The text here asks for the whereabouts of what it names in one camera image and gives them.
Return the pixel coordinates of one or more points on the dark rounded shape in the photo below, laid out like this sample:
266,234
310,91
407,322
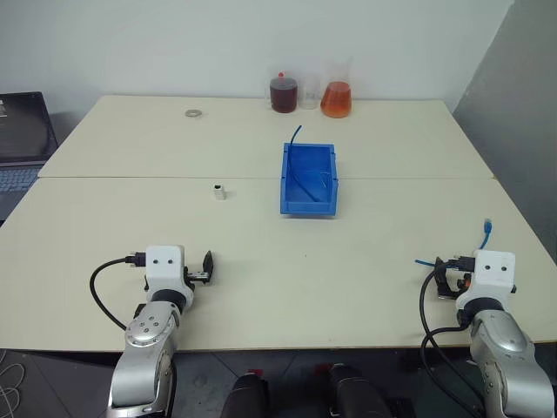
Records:
354,396
246,398

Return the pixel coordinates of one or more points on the small white cylinder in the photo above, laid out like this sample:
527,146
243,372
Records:
219,192

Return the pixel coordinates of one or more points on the clear glass beaker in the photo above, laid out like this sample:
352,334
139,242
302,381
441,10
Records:
309,93

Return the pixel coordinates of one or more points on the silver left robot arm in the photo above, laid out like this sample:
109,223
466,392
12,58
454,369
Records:
145,335

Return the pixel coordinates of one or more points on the flask with orange liquid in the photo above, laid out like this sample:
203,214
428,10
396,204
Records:
336,101

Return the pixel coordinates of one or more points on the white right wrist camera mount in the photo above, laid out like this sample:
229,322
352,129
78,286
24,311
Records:
491,272

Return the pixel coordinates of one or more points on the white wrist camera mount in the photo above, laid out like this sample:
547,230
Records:
491,272
164,272

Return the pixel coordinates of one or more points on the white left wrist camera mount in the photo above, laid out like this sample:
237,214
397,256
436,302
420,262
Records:
164,272

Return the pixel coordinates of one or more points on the blue plastic bin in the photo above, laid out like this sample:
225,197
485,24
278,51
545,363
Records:
309,183

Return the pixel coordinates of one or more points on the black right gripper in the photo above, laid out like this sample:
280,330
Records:
458,284

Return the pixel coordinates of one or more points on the dark grey laptop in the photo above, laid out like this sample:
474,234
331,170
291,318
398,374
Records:
22,143

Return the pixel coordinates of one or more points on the bottle with dark red liquid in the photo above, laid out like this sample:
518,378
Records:
283,96

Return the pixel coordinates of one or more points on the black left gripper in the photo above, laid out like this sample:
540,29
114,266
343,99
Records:
196,276

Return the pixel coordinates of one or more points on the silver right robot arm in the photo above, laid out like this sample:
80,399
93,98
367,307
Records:
505,348

